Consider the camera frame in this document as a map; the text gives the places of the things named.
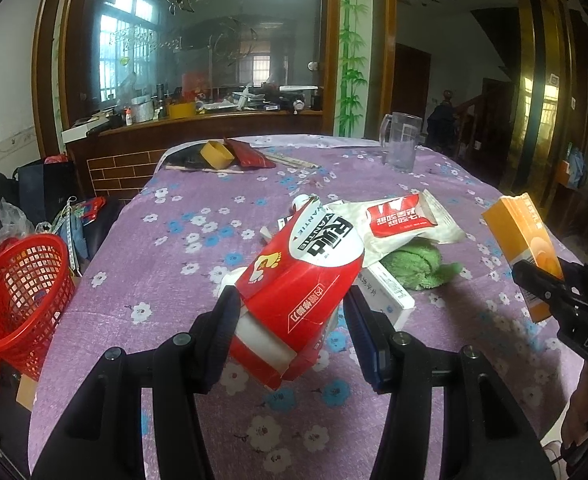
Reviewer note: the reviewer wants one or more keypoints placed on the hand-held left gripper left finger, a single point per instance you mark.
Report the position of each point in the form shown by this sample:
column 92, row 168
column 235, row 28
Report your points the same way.
column 221, row 330

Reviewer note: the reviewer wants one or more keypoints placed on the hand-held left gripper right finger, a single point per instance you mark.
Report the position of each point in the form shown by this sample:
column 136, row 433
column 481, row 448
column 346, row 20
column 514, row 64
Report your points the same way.
column 369, row 345

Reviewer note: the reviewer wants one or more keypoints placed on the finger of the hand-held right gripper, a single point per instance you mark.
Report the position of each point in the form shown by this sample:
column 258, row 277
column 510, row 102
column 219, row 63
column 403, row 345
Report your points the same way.
column 539, row 285

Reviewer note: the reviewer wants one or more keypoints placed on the orange cardboard box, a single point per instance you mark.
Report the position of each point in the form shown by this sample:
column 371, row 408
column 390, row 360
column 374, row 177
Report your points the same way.
column 519, row 230

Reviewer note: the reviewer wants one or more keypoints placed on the red and white torn box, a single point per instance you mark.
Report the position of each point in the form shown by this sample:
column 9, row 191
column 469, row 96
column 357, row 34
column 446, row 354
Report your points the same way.
column 299, row 285

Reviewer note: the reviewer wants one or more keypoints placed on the green fluffy cloth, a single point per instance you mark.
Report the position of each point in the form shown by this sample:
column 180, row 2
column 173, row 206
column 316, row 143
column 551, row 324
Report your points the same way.
column 414, row 265

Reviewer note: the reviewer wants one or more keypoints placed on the red plastic basket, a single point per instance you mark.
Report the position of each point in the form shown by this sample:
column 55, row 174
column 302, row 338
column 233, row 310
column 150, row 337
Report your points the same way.
column 19, row 290

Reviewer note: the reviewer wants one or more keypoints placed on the person's right hand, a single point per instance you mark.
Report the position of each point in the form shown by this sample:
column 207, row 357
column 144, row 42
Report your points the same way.
column 586, row 405

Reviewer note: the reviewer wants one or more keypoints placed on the purple floral tablecloth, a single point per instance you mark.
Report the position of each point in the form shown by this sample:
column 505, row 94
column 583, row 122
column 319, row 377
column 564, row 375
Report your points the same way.
column 174, row 260

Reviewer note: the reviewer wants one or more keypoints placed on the white wet wipe packet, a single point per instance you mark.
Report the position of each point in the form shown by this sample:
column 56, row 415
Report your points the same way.
column 414, row 220

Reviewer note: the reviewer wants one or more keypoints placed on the white plastic bottle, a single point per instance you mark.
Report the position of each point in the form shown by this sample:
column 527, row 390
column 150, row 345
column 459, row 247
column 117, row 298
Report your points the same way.
column 304, row 202

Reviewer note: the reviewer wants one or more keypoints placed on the wooden chopstick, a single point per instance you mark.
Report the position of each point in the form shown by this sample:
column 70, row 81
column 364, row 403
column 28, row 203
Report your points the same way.
column 204, row 169

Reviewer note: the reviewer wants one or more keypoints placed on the yellow round container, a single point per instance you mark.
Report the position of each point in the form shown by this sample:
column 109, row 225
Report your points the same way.
column 216, row 156

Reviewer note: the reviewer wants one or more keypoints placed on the black mesh pad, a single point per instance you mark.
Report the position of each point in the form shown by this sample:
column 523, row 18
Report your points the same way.
column 193, row 157

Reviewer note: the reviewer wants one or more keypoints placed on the dark red packet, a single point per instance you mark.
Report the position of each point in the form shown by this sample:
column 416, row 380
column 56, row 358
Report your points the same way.
column 249, row 154

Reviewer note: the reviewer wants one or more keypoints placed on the red blue packet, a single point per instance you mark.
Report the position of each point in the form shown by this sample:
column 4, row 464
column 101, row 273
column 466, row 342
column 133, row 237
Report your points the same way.
column 91, row 207

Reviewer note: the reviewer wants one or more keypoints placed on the pale wooden ruler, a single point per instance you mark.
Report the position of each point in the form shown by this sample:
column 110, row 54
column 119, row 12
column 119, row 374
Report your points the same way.
column 294, row 161

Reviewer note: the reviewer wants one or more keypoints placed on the wooden brick-pattern counter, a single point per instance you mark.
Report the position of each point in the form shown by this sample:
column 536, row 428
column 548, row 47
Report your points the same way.
column 124, row 170

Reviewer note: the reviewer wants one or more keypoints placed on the dark hanging jacket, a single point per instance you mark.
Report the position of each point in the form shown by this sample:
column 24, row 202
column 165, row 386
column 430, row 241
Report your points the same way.
column 441, row 120

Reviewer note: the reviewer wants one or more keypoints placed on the clear plastic pitcher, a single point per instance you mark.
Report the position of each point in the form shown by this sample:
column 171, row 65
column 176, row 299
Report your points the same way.
column 401, row 145

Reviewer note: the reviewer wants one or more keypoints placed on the brown cardboard box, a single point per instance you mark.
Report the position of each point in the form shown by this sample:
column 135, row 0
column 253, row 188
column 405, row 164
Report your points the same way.
column 25, row 392

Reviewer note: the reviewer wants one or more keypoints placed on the yellow box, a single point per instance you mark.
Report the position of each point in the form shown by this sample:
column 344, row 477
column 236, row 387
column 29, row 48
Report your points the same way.
column 181, row 111

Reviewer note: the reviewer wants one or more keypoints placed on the dark shopping bag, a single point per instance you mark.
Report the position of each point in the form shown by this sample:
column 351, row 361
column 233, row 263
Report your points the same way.
column 44, row 190

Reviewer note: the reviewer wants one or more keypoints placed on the dark wooden door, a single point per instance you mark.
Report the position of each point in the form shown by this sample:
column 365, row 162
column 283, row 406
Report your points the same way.
column 411, row 90

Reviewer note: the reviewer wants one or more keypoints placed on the clear plastic bag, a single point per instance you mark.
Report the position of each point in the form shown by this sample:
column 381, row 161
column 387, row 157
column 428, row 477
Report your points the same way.
column 11, row 220

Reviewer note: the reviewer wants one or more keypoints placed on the white flat box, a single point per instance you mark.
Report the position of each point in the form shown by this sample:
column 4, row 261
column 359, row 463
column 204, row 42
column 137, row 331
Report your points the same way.
column 81, row 132

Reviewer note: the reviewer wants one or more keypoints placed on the etched glass panel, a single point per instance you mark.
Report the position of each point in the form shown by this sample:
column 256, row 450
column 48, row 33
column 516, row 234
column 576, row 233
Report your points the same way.
column 199, row 35

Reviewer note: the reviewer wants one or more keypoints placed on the bamboo wall decal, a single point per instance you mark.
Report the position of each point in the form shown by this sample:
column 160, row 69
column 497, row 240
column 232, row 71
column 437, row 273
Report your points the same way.
column 351, row 50

